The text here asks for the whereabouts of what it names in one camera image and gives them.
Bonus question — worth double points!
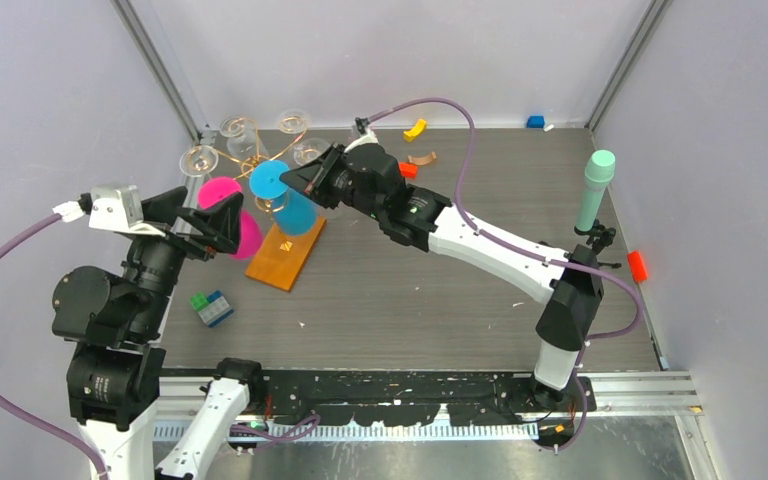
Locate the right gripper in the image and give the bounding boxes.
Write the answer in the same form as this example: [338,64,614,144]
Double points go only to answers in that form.
[279,144,384,224]

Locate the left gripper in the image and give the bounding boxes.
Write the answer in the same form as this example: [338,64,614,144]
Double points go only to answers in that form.
[126,183,243,332]

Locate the clear wine glass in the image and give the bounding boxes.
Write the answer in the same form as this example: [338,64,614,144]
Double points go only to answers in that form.
[292,137,331,166]
[220,116,260,160]
[179,145,220,178]
[276,108,311,146]

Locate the blue plastic wine glass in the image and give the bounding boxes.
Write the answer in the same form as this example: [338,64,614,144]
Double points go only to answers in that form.
[249,160,317,236]

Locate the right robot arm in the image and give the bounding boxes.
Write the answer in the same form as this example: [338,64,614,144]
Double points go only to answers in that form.
[279,143,604,411]

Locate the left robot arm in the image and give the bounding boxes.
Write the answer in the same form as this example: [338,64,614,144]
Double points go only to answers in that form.
[52,184,267,479]

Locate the pink plastic wine glass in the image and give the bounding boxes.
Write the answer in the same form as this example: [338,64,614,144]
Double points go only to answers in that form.
[197,176,265,262]

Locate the orange wooden rack base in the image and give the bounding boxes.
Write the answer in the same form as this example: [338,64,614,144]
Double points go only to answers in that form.
[245,216,326,292]

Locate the green blue toy bricks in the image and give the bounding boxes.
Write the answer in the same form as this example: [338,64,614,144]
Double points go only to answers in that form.
[189,290,234,328]

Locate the tan arch block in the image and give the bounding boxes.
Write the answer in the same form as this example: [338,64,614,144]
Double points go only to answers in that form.
[408,152,437,166]

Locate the yellow curved block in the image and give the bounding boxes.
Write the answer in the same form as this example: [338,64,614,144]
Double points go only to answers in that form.
[402,118,427,143]

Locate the blue block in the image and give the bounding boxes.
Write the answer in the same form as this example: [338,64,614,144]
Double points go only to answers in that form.
[526,115,546,129]

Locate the mint green microphone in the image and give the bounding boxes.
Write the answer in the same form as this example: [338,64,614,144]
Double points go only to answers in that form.
[575,149,616,232]

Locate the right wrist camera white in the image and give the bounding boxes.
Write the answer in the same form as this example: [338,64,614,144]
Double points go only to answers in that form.
[345,126,379,153]

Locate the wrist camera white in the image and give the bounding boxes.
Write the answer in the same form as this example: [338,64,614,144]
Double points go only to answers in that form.
[345,126,379,153]
[88,184,165,237]

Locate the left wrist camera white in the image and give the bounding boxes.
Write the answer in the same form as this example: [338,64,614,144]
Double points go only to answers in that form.
[88,184,165,237]

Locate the gold wire glass rack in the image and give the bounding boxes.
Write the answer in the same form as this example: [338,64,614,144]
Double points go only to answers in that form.
[200,120,295,180]

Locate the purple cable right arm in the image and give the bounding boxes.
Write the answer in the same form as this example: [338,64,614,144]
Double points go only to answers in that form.
[354,97,645,454]

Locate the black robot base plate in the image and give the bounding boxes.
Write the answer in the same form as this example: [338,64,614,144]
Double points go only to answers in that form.
[242,369,597,428]

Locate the orange red block by wall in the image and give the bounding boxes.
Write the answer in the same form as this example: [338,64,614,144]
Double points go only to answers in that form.
[627,250,649,284]

